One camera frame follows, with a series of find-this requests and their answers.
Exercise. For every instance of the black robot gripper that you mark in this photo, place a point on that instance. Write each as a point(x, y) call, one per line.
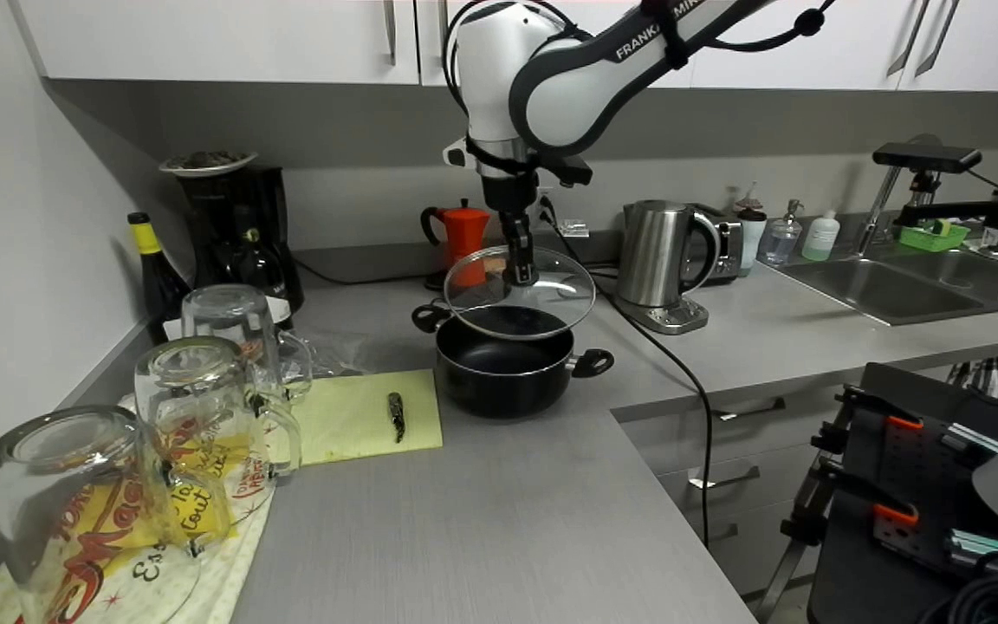
point(509, 209)

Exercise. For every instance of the glass pot lid black knob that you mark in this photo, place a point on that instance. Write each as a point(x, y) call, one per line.
point(546, 308)

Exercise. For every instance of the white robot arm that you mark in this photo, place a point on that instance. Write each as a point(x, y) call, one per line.
point(571, 89)

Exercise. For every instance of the orange moka pot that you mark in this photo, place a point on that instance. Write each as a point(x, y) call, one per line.
point(459, 231)

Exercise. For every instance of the black cooking pot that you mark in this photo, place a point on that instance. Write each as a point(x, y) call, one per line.
point(507, 381)

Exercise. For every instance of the stainless steel electric kettle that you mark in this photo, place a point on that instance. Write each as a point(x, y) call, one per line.
point(648, 261)

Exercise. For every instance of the small dark chili pepper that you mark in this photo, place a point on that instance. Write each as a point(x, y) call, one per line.
point(397, 416)

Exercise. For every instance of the clear plastic wrap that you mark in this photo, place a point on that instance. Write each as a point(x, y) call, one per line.
point(345, 351)

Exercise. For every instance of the white cup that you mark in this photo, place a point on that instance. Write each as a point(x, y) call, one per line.
point(750, 242)

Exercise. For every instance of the clear soap dispenser bottle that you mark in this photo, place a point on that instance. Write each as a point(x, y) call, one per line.
point(783, 238)

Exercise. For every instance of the black coffee machine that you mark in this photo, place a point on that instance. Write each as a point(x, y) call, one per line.
point(241, 231)

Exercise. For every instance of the small upturned drinking glass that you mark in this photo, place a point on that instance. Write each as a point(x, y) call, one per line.
point(229, 325)

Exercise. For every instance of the white plastic bottle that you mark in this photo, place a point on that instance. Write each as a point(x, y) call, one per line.
point(822, 238)

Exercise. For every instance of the dark wine bottle yellow cap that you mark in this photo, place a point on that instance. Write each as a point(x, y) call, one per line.
point(154, 280)

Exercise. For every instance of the upturned glass mug yellow print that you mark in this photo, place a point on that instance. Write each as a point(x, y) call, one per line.
point(193, 439)

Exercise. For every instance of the stainless steel sink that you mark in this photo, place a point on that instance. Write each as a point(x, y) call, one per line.
point(903, 290)

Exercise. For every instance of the green sponge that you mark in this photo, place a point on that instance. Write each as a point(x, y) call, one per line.
point(935, 238)

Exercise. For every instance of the black cart with orange clamps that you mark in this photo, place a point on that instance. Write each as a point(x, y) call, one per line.
point(916, 461)

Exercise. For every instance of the printed kitchen towel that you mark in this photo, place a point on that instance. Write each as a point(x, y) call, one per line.
point(206, 576)

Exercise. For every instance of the large upturned glass red print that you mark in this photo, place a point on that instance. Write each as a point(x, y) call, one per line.
point(60, 506)

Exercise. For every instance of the white wall power adapter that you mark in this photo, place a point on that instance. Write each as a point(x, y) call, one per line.
point(572, 231)

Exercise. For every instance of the black camera on stand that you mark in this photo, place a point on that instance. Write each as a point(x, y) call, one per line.
point(928, 157)

